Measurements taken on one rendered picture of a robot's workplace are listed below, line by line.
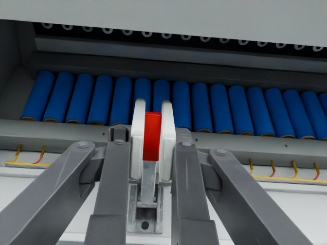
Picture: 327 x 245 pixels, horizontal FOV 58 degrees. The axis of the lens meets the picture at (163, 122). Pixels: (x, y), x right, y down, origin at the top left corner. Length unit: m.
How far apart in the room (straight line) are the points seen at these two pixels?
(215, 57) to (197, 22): 0.17
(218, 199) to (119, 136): 0.06
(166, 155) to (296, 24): 0.10
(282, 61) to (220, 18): 0.20
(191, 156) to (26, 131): 0.17
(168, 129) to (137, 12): 0.07
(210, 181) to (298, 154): 0.14
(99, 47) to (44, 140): 0.12
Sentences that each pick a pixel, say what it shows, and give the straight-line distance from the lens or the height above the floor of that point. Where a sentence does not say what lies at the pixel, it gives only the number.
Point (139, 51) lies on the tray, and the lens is 0.33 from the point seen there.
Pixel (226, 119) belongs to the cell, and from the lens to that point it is 0.29.
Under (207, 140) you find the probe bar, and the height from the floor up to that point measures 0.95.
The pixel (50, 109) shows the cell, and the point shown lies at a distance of 0.29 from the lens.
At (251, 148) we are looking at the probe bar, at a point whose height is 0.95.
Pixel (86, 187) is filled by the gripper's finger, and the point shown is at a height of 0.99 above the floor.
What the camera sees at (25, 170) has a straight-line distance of 0.28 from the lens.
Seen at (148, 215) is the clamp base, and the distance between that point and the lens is 0.25.
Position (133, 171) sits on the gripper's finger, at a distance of 0.17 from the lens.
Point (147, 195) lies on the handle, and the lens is 0.23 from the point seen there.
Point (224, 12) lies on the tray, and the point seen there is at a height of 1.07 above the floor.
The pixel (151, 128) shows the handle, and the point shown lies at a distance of 0.21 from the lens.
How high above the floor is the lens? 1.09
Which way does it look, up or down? 30 degrees down
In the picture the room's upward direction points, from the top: 6 degrees clockwise
